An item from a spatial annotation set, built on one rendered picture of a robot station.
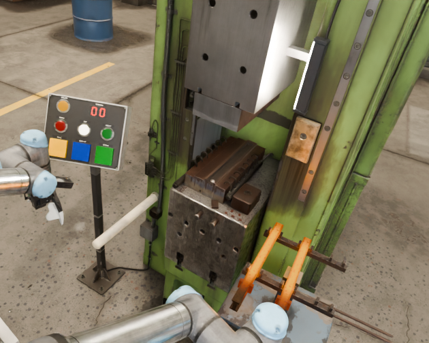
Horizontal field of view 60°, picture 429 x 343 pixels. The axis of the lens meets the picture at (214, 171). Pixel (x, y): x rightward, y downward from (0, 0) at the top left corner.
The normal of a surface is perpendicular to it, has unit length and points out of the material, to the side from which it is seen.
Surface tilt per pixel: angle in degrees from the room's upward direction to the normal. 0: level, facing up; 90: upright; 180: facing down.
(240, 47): 90
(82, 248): 0
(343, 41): 90
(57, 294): 0
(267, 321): 0
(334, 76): 90
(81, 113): 60
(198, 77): 90
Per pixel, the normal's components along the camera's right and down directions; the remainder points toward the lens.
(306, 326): 0.14, -0.80
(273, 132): -0.50, 0.46
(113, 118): -0.01, 0.11
